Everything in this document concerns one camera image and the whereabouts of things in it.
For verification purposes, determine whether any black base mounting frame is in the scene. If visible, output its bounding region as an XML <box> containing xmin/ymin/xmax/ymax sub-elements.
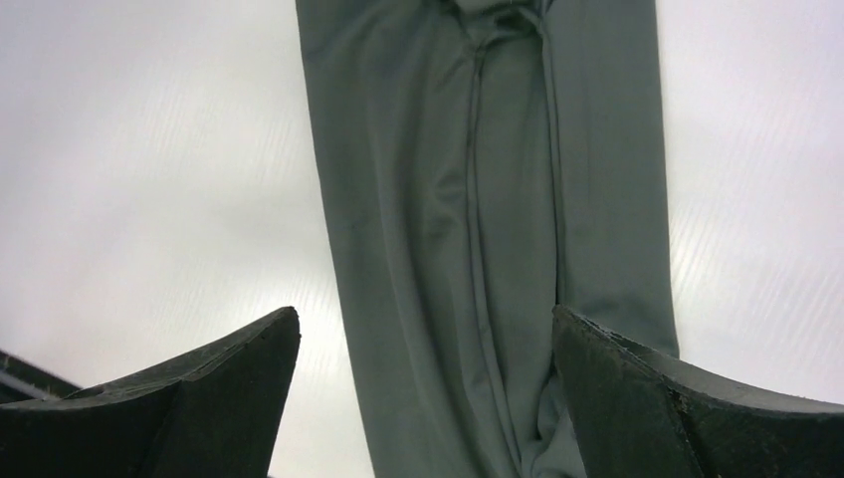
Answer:
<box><xmin>1</xmin><ymin>351</ymin><xmax>81</xmax><ymax>404</ymax></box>

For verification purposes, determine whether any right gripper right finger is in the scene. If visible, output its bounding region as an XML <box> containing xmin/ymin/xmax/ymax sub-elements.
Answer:
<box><xmin>553</xmin><ymin>306</ymin><xmax>843</xmax><ymax>477</ymax></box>

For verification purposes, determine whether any dark grey t-shirt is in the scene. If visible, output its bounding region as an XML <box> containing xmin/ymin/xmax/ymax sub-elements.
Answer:
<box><xmin>297</xmin><ymin>1</ymin><xmax>678</xmax><ymax>477</ymax></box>

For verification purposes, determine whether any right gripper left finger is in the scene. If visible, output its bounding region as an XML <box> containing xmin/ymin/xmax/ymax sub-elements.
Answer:
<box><xmin>1</xmin><ymin>307</ymin><xmax>301</xmax><ymax>477</ymax></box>

